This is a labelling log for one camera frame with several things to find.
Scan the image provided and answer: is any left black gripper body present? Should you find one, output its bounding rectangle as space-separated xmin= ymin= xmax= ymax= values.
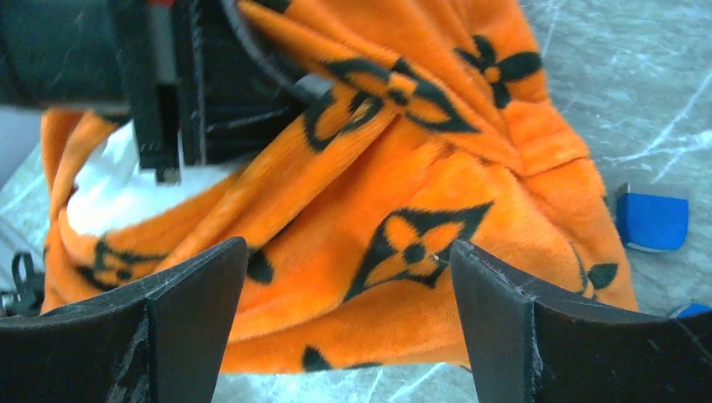
xmin=1 ymin=1 xmax=145 ymax=112

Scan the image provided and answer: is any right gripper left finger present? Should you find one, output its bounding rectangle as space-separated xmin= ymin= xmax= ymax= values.
xmin=1 ymin=238 xmax=247 ymax=402

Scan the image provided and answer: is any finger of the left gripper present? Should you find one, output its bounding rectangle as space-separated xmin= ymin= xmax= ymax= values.
xmin=172 ymin=1 xmax=315 ymax=166
xmin=113 ymin=1 xmax=181 ymax=184

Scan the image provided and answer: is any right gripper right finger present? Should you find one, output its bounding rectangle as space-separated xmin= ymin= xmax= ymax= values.
xmin=450 ymin=241 xmax=711 ymax=402

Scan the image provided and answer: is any white pillow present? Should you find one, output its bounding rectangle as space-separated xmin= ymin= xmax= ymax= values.
xmin=65 ymin=72 xmax=335 ymax=238

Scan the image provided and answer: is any orange patterned pillowcase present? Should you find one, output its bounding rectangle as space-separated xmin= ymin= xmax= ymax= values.
xmin=41 ymin=1 xmax=638 ymax=374

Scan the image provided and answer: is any blue block near pillow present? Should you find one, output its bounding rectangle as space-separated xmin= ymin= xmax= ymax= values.
xmin=670 ymin=303 xmax=711 ymax=318

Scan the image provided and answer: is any blue block front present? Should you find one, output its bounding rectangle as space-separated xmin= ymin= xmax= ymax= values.
xmin=615 ymin=182 xmax=690 ymax=253

